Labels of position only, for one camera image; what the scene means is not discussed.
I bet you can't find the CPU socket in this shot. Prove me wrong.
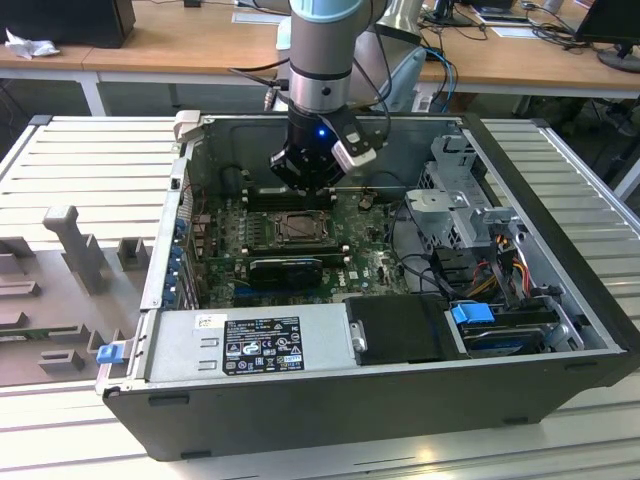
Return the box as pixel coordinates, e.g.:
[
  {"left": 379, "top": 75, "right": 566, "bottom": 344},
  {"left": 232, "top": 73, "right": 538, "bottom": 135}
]
[{"left": 271, "top": 210, "right": 335, "bottom": 248}]

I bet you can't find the black expansion card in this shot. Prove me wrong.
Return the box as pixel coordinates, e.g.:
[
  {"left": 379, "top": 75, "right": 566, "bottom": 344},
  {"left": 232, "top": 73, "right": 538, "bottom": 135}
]
[{"left": 248, "top": 257, "right": 324, "bottom": 292}]

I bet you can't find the green motherboard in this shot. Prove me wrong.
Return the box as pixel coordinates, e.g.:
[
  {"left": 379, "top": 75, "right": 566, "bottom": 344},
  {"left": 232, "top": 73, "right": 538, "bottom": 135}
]
[{"left": 197, "top": 192, "right": 416, "bottom": 309}]

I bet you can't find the white paper sheet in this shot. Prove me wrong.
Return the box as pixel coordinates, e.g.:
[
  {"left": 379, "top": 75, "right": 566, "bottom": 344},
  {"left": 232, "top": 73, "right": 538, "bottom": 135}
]
[{"left": 232, "top": 9, "right": 292, "bottom": 24}]

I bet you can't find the silver metal drive cage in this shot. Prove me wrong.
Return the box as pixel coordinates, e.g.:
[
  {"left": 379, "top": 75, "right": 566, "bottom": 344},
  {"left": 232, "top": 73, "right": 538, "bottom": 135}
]
[{"left": 403, "top": 133, "right": 531, "bottom": 261}]

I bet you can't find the wooden desk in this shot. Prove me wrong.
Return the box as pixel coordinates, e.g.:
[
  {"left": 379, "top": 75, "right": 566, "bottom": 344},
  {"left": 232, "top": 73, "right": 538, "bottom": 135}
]
[{"left": 0, "top": 0, "right": 640, "bottom": 119}]

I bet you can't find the black monitor stand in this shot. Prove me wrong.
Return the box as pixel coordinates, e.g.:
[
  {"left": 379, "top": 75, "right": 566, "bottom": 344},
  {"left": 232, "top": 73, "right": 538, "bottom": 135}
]
[{"left": 422, "top": 0, "right": 476, "bottom": 28}]

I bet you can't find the black plastic shroud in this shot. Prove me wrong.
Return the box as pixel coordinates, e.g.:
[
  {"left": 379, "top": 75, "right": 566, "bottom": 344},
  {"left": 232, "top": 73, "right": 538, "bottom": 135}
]
[{"left": 344, "top": 294, "right": 450, "bottom": 365}]

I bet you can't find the silver power supply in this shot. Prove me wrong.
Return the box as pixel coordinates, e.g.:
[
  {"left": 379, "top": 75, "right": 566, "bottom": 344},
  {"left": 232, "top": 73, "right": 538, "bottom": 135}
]
[{"left": 127, "top": 299, "right": 362, "bottom": 385}]

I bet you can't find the dark printed booklet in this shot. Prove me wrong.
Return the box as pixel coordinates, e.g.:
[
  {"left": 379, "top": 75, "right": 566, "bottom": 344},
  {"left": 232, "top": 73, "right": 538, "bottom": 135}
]
[{"left": 473, "top": 5, "right": 532, "bottom": 27}]

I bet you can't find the black silver PC case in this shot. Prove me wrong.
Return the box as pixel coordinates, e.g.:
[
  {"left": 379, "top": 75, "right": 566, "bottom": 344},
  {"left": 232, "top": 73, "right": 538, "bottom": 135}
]
[{"left": 94, "top": 110, "right": 640, "bottom": 462}]

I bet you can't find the black computer tower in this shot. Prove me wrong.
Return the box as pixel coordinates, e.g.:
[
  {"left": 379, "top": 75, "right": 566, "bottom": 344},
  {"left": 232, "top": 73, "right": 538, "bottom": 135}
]
[{"left": 0, "top": 0, "right": 136, "bottom": 50}]

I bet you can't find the hard disk blue carrier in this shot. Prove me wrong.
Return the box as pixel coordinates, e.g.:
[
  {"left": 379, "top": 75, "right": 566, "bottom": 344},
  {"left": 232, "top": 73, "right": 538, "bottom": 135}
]
[{"left": 448, "top": 301, "right": 546, "bottom": 359}]

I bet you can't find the gray parts rack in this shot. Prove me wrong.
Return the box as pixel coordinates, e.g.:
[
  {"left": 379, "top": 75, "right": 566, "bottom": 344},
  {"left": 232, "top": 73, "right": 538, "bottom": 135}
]
[{"left": 0, "top": 204, "right": 157, "bottom": 387}]

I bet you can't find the crumpled white paper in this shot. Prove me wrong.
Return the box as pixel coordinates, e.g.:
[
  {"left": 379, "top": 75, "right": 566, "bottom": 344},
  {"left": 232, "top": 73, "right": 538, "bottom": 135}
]
[{"left": 3, "top": 27, "right": 61, "bottom": 61}]

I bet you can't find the black monitor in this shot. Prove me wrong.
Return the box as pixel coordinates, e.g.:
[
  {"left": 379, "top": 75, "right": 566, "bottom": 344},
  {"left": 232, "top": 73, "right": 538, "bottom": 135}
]
[{"left": 573, "top": 0, "right": 640, "bottom": 75}]

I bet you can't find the green RAM stick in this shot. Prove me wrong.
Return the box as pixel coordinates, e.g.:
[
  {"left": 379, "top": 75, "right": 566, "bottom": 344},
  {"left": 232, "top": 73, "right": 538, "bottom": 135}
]
[{"left": 0, "top": 327, "right": 41, "bottom": 344}]

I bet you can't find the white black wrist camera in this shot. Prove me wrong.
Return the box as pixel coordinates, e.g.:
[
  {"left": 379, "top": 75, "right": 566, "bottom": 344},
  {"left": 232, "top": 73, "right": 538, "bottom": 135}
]
[{"left": 331, "top": 113, "right": 377, "bottom": 174}]

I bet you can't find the gray plastic case handle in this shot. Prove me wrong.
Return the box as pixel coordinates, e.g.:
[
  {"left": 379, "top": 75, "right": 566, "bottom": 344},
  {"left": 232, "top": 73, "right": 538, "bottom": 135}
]
[{"left": 172, "top": 109, "right": 202, "bottom": 147}]

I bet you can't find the blue cable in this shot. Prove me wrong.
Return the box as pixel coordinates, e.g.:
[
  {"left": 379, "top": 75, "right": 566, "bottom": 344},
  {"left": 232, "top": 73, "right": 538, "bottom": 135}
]
[{"left": 424, "top": 47, "right": 459, "bottom": 115}]

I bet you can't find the yellow orange wire bundle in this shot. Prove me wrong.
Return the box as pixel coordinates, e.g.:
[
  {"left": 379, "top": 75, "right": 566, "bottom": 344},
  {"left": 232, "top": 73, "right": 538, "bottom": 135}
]
[{"left": 472, "top": 232, "right": 532, "bottom": 296}]

